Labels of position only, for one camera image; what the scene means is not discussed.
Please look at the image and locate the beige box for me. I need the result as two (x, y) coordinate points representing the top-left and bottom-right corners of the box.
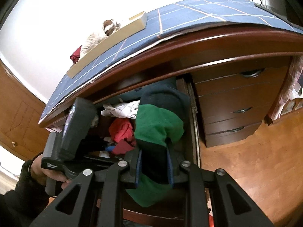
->
(67, 11), (148, 78)

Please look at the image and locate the dark red underwear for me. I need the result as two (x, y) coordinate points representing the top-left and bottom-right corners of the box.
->
(70, 46), (82, 64)

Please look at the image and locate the wooden drawer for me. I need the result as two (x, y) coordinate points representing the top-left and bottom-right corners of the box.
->
(91, 76), (210, 220)
(204, 120), (263, 148)
(197, 84), (288, 124)
(192, 65), (290, 96)

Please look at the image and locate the person's left forearm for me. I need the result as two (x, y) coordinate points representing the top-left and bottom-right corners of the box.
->
(0, 159), (56, 227)

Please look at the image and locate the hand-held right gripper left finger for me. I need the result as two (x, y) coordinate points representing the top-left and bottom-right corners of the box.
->
(30, 147), (142, 227)

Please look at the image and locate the blue checked tablecloth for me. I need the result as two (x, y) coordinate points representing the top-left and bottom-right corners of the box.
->
(39, 0), (303, 123)

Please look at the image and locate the white cloth underwear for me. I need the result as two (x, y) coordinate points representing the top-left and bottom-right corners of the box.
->
(101, 100), (141, 119)

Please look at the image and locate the dark wooden dresser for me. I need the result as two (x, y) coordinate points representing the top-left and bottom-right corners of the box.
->
(39, 27), (303, 220)

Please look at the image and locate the dark flat device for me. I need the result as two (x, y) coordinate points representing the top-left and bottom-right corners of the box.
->
(254, 2), (303, 32)

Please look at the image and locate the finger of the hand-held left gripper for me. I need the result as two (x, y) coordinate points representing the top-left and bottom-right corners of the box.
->
(82, 136), (116, 153)
(82, 155), (125, 168)

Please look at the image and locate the person's left hand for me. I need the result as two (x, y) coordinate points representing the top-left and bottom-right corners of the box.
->
(31, 152), (74, 190)

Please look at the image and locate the closed wooden drawer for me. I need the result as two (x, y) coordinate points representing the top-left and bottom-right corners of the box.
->
(197, 84), (288, 124)
(204, 120), (263, 148)
(192, 65), (290, 96)

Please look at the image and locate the green and navy underwear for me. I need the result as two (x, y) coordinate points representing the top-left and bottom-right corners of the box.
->
(125, 82), (191, 208)

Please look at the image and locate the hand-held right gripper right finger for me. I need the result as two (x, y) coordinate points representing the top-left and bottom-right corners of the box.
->
(166, 138), (275, 227)

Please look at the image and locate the dark red folded cloth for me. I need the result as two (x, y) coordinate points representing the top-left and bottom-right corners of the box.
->
(111, 139), (136, 156)

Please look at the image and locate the white strappy underwear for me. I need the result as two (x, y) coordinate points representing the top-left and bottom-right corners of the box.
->
(80, 19), (122, 55)

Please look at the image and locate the pink quilted cloth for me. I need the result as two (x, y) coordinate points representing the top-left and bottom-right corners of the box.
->
(267, 54), (303, 121)

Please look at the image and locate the orange wooden door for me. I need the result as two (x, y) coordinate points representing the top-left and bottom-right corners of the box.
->
(0, 63), (51, 161)

